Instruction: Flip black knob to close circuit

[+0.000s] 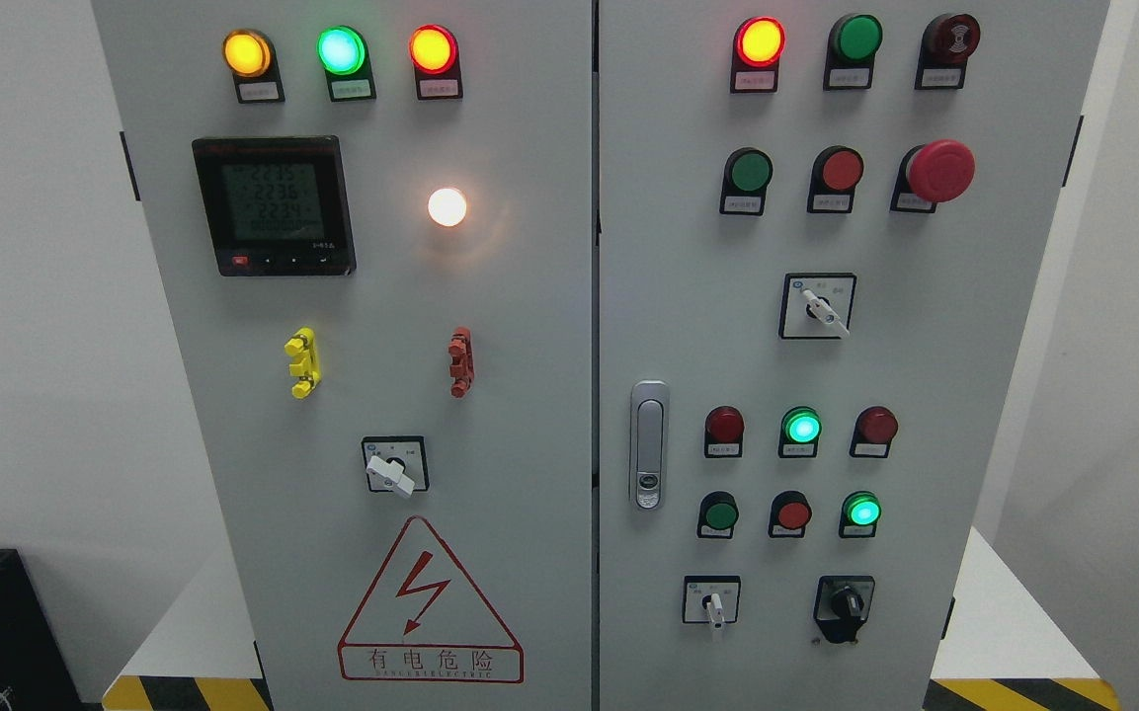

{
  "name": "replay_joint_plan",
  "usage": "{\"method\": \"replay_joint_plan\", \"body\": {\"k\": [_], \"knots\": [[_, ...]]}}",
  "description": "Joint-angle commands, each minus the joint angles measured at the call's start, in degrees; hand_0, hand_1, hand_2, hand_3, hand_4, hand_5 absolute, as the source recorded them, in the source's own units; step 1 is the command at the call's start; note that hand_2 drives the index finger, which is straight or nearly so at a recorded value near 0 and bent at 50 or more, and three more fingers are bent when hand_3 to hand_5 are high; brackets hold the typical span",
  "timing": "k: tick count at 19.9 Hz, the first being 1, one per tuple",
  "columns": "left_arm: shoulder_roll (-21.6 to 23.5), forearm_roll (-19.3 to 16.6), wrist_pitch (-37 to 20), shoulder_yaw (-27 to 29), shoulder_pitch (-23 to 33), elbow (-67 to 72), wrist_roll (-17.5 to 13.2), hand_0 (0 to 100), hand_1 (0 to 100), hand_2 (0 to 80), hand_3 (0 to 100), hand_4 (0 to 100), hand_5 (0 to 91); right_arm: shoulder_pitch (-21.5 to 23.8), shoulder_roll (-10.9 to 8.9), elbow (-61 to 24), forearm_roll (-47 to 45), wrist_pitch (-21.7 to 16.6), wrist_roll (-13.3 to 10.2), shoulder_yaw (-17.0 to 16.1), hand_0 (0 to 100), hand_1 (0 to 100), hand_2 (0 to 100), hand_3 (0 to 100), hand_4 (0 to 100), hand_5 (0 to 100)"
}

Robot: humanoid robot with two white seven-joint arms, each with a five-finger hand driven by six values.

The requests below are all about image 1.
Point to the black rotary knob switch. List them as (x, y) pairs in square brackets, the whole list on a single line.
[(842, 606)]

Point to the grey electrical cabinet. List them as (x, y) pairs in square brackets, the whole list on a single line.
[(602, 248)]

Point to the red terminal connector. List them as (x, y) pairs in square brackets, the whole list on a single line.
[(462, 367)]

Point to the dark red indicator left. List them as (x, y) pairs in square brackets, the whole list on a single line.
[(725, 425)]

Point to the white lit indicator light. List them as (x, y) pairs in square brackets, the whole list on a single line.
[(447, 207)]

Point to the green push button lower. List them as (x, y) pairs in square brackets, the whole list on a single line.
[(718, 515)]

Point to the green push button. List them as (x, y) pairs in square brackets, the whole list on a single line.
[(718, 515), (748, 170)]

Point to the green lit indicator middle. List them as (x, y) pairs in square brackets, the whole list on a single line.
[(800, 426)]

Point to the green push button upper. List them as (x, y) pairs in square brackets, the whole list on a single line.
[(748, 170)]

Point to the yellow terminal connector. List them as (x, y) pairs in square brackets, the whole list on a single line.
[(303, 362)]

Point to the red push button lower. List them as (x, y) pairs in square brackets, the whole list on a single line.
[(790, 515)]

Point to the red push button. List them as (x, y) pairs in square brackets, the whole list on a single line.
[(790, 515), (838, 169)]

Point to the red electric hazard warning sticker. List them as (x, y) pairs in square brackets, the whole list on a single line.
[(423, 619)]

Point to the red push button upper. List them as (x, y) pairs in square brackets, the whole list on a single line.
[(838, 169)]

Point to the green illuminated button lower right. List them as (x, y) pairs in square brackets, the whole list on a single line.
[(861, 512)]

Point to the black digital power meter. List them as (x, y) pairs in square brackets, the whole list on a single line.
[(276, 205)]

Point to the orange-red lit indicator light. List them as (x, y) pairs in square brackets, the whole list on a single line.
[(433, 49)]

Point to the red lit indicator top right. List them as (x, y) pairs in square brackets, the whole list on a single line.
[(759, 42)]

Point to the green lit indicator light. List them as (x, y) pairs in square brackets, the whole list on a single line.
[(341, 50)]

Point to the red emergency stop mushroom button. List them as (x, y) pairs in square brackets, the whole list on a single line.
[(939, 171)]

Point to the green indicator top right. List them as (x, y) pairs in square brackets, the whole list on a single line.
[(855, 38)]

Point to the yellow indicator light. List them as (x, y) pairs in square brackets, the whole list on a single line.
[(247, 53)]

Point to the silver door lock handle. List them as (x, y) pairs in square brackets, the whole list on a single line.
[(648, 432)]

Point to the white-handled selector switch left door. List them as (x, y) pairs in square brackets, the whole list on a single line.
[(397, 464)]

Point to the white-handled selector switch upper right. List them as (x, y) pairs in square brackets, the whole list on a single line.
[(816, 305)]

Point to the white-handled selector switch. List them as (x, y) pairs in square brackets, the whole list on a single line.
[(816, 305), (712, 600)]

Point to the white-handled selector switch lower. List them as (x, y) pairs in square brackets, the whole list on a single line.
[(712, 600)]

